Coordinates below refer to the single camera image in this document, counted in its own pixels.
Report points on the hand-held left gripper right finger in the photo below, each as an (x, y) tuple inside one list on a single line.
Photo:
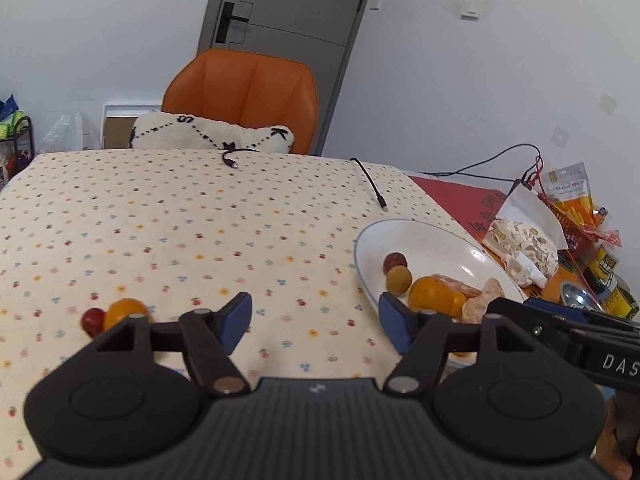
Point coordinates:
[(395, 322)]

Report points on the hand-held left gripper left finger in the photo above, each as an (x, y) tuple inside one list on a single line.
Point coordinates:
[(235, 317)]

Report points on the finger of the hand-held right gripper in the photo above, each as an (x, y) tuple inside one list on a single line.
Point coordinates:
[(545, 332), (547, 304)]

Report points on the brown round fruit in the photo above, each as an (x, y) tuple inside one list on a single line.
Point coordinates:
[(399, 281)]

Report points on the dark red fruit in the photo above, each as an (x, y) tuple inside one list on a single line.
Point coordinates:
[(395, 262), (92, 321)]

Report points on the small peeled pomelo segment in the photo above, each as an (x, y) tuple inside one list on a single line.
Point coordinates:
[(485, 300)]

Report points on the white bowl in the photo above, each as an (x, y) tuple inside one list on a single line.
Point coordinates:
[(425, 245)]

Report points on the person's right hand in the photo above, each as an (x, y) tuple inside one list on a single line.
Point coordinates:
[(612, 455)]

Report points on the metal spoon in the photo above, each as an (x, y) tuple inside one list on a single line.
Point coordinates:
[(575, 294)]

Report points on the medium orange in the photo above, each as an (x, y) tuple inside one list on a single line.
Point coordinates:
[(429, 295)]

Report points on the yellow can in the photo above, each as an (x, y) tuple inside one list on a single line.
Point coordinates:
[(622, 300), (602, 265)]

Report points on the clear bag of nougat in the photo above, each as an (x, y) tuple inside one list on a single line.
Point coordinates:
[(525, 240)]

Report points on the red plastic wrapper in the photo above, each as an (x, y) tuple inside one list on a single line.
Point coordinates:
[(602, 232)]

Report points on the large orange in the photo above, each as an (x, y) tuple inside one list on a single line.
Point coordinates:
[(125, 312)]

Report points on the orange snack pouch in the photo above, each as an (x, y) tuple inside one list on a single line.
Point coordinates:
[(570, 190)]

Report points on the floral tablecloth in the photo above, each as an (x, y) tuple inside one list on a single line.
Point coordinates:
[(150, 220)]

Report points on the red table mat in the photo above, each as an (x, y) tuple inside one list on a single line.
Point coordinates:
[(460, 200)]

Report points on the white pillow with black pattern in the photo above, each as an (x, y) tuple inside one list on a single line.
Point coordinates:
[(165, 132)]

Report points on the white framed board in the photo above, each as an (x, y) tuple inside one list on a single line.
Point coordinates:
[(117, 130)]

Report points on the orange chair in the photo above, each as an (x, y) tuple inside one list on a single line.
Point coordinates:
[(240, 85)]

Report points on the clear plastic bag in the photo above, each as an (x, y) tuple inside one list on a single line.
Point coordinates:
[(67, 132)]

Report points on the black metal rack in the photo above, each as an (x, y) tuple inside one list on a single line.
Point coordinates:
[(27, 135)]

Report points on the green packet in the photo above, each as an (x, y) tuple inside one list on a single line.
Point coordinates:
[(12, 125)]

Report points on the blue packet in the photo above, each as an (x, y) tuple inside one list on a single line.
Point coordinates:
[(9, 105)]

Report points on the grey door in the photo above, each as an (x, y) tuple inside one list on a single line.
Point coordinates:
[(300, 0)]

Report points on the blank wall plate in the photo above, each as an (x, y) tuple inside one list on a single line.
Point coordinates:
[(608, 104), (560, 137)]

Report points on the white wall box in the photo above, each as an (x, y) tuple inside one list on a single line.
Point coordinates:
[(471, 8)]

